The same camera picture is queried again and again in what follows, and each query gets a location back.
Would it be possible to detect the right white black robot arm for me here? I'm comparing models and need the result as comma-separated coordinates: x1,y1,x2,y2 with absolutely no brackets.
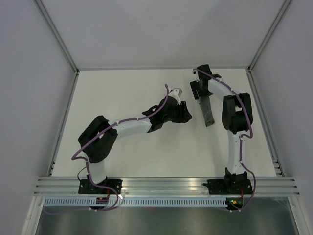
190,64,253,195

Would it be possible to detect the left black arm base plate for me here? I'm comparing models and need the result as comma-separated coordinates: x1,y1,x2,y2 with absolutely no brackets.
78,179,122,195

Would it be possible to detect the aluminium front rail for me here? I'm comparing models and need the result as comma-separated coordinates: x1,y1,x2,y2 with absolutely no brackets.
33,177,300,197

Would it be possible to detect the left aluminium frame post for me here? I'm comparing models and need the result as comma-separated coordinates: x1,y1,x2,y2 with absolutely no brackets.
33,0,79,74

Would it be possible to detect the aluminium frame post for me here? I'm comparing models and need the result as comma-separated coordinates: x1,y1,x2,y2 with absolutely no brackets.
33,0,79,74
246,0,293,72

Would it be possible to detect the grey cloth napkin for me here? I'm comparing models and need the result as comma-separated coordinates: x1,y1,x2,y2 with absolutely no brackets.
199,96,215,127

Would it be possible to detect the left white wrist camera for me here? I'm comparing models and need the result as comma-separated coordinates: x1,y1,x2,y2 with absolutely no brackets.
169,88,182,105

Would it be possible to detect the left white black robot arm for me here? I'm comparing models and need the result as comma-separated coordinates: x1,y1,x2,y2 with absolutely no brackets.
78,97,192,194

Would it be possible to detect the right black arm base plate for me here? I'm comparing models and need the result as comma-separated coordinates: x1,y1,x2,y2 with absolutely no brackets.
202,179,253,195

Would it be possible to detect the right aluminium frame post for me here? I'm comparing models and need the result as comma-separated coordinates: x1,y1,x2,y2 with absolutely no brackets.
246,0,293,72

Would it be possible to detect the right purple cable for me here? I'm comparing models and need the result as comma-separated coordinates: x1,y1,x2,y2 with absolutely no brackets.
193,68,256,213

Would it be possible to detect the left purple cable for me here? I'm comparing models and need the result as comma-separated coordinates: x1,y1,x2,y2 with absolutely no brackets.
44,84,171,216

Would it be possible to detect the white slotted cable duct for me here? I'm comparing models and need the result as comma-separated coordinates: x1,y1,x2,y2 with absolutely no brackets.
44,196,227,207

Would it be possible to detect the purple cable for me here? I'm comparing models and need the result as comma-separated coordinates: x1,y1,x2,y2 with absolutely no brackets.
193,68,256,213
44,84,171,216

